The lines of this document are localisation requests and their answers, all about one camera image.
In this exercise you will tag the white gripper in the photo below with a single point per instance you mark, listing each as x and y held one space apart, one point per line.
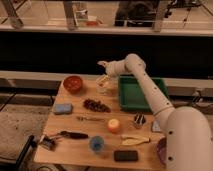
113 68

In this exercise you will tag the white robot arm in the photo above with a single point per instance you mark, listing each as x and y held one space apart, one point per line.
189 138

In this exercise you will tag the white paper cup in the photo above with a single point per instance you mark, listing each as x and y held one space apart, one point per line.
102 89

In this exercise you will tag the blue cup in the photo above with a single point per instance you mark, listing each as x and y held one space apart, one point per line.
96 144

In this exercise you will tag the red bowl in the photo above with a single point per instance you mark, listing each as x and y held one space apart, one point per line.
73 84

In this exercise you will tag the bunch of dark grapes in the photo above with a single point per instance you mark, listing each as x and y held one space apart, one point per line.
96 106

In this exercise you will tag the green plastic tray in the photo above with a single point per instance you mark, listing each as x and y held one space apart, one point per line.
131 97

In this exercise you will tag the small metal fork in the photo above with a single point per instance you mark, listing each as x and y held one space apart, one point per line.
82 118

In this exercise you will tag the orange fruit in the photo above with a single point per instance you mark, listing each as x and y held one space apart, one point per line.
113 125

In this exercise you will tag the blue sponge left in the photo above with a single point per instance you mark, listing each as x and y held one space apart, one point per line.
62 109

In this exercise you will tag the yellow banana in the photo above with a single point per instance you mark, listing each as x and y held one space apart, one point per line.
131 140

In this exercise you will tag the black rectangular block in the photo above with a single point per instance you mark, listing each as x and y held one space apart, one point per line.
125 155

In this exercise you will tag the purple bowl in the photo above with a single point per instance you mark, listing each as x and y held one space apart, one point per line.
161 150

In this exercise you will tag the black chair backrest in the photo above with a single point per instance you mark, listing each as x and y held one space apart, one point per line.
30 143

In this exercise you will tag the black handled brush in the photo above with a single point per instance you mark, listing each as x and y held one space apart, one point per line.
49 142

